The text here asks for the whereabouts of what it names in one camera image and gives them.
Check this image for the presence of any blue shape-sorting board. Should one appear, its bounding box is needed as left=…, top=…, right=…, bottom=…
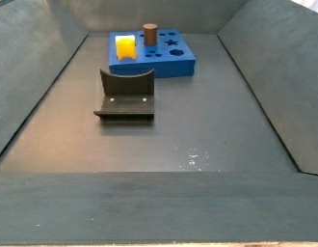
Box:
left=109, top=29, right=194, bottom=78

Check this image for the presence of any black curved holder stand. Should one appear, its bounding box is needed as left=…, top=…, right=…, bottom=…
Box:
left=93, top=69, right=154, bottom=119

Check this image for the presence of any yellow arch block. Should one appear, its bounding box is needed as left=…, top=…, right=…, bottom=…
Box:
left=116, top=35, right=136, bottom=60

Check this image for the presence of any brown cylinder peg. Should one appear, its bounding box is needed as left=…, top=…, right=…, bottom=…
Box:
left=142, top=23, right=158, bottom=46

